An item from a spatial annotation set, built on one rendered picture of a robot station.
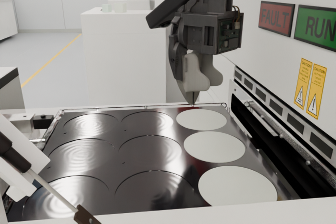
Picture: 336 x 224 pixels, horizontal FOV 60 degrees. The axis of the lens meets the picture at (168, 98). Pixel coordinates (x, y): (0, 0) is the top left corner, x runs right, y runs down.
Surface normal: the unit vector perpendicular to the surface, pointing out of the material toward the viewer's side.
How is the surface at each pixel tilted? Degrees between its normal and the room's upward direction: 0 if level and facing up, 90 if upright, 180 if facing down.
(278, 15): 90
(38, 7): 90
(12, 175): 66
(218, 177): 0
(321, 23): 90
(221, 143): 1
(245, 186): 0
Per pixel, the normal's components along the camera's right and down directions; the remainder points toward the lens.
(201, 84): -0.68, 0.31
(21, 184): 0.65, -0.15
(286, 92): -0.99, 0.04
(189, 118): 0.00, -0.93
